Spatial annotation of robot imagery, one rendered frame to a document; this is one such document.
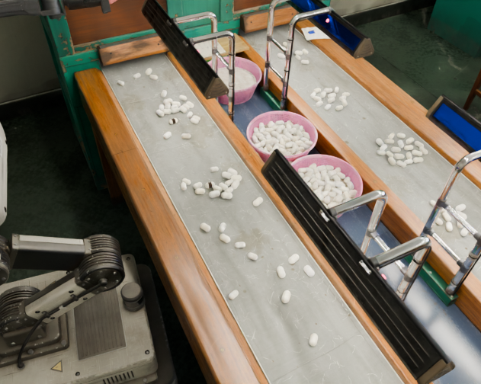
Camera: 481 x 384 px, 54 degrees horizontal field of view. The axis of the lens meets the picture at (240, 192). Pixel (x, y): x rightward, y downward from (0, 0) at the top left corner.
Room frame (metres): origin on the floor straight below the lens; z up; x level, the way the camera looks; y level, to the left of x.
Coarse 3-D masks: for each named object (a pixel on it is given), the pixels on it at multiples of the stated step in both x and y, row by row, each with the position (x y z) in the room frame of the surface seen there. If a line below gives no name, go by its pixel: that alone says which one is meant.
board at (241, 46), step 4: (236, 36) 2.06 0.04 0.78; (220, 40) 2.02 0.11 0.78; (224, 40) 2.02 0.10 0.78; (228, 40) 2.02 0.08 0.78; (236, 40) 2.02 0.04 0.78; (240, 40) 2.02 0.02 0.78; (220, 44) 1.98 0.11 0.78; (224, 44) 1.98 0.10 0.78; (228, 44) 1.99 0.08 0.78; (236, 44) 1.99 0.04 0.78; (240, 44) 1.99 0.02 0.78; (244, 44) 1.99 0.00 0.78; (224, 48) 1.95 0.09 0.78; (228, 48) 1.95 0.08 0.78; (236, 48) 1.95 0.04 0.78; (240, 48) 1.96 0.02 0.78; (244, 48) 1.96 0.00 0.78; (248, 48) 1.96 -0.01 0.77; (228, 52) 1.92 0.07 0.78; (236, 52) 1.93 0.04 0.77; (208, 56) 1.87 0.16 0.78
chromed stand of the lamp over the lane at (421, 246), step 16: (384, 192) 0.75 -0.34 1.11; (336, 208) 0.69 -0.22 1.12; (352, 208) 0.70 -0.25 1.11; (384, 208) 0.76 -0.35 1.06; (368, 224) 0.76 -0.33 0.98; (368, 240) 0.75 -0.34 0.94; (416, 240) 0.61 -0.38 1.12; (384, 256) 0.57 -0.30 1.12; (400, 256) 0.58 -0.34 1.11; (416, 256) 0.62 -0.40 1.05; (368, 272) 0.54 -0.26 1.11; (416, 272) 0.62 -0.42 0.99; (400, 288) 0.62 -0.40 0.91
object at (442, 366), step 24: (264, 168) 0.87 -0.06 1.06; (288, 168) 0.83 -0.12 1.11; (288, 192) 0.78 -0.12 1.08; (312, 192) 0.75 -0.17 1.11; (312, 216) 0.70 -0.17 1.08; (312, 240) 0.66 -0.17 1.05; (336, 240) 0.62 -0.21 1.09; (336, 264) 0.58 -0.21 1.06; (360, 288) 0.52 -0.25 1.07; (384, 288) 0.50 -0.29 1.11; (384, 312) 0.46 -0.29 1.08; (408, 312) 0.45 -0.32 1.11; (384, 336) 0.43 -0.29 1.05; (408, 336) 0.41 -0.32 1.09; (408, 360) 0.37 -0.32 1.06; (432, 360) 0.36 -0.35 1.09
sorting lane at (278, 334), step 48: (144, 96) 1.61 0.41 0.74; (192, 96) 1.62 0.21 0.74; (144, 144) 1.31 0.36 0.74; (192, 144) 1.32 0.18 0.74; (192, 192) 1.08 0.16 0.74; (240, 192) 1.09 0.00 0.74; (192, 240) 0.88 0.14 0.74; (240, 240) 0.88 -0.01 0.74; (288, 240) 0.89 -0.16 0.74; (240, 288) 0.71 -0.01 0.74; (288, 288) 0.72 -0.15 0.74; (288, 336) 0.57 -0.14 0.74; (336, 336) 0.58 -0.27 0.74
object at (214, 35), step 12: (204, 12) 1.60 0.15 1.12; (168, 24) 1.53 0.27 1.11; (216, 24) 1.61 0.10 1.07; (204, 36) 1.43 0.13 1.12; (216, 36) 1.45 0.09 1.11; (228, 36) 1.47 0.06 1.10; (216, 48) 1.61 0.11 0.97; (216, 60) 1.61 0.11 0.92; (216, 72) 1.61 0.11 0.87; (228, 84) 1.49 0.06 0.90; (228, 96) 1.49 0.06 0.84
